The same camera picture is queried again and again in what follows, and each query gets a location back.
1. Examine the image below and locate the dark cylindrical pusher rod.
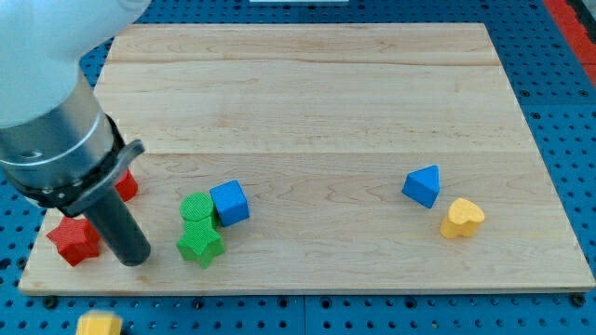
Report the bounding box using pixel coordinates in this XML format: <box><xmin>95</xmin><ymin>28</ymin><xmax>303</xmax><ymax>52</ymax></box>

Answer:
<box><xmin>84</xmin><ymin>187</ymin><xmax>151</xmax><ymax>266</ymax></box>

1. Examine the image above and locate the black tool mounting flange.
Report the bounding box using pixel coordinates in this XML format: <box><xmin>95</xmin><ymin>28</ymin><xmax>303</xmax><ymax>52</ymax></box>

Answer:
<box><xmin>8</xmin><ymin>114</ymin><xmax>144</xmax><ymax>217</ymax></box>

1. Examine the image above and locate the green star block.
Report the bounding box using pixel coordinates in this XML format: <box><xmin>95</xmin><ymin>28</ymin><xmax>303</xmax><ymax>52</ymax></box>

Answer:
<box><xmin>177</xmin><ymin>217</ymin><xmax>225</xmax><ymax>269</ymax></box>

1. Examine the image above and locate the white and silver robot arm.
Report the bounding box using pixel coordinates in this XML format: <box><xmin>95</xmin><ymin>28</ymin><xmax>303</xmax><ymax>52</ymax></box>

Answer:
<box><xmin>1</xmin><ymin>0</ymin><xmax>151</xmax><ymax>266</ymax></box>

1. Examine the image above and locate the red block behind arm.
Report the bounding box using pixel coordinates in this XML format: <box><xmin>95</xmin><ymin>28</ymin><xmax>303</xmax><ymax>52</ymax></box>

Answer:
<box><xmin>115</xmin><ymin>169</ymin><xmax>139</xmax><ymax>202</ymax></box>

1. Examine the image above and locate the red star block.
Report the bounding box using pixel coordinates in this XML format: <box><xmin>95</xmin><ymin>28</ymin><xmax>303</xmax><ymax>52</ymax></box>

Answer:
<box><xmin>46</xmin><ymin>217</ymin><xmax>101</xmax><ymax>267</ymax></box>

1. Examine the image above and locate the blue cube block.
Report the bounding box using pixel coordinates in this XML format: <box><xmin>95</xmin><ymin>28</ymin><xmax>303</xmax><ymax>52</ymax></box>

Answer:
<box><xmin>210</xmin><ymin>180</ymin><xmax>250</xmax><ymax>227</ymax></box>

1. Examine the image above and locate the green cylinder block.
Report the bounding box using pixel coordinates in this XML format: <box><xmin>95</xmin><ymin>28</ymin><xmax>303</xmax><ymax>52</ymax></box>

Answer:
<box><xmin>179</xmin><ymin>193</ymin><xmax>219</xmax><ymax>228</ymax></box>

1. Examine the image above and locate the yellow block at bottom edge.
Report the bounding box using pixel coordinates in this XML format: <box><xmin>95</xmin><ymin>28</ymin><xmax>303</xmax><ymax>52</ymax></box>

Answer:
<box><xmin>75</xmin><ymin>312</ymin><xmax>123</xmax><ymax>335</ymax></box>

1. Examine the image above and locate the light wooden board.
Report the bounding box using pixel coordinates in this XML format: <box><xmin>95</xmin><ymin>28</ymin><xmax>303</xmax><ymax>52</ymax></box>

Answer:
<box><xmin>20</xmin><ymin>23</ymin><xmax>595</xmax><ymax>296</ymax></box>

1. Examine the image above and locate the blue triangular prism block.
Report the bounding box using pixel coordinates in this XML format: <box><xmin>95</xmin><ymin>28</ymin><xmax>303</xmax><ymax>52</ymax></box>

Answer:
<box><xmin>401</xmin><ymin>165</ymin><xmax>440</xmax><ymax>208</ymax></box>

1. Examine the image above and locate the yellow heart block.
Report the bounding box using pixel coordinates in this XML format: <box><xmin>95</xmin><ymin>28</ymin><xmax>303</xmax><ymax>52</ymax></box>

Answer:
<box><xmin>440</xmin><ymin>198</ymin><xmax>485</xmax><ymax>239</ymax></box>

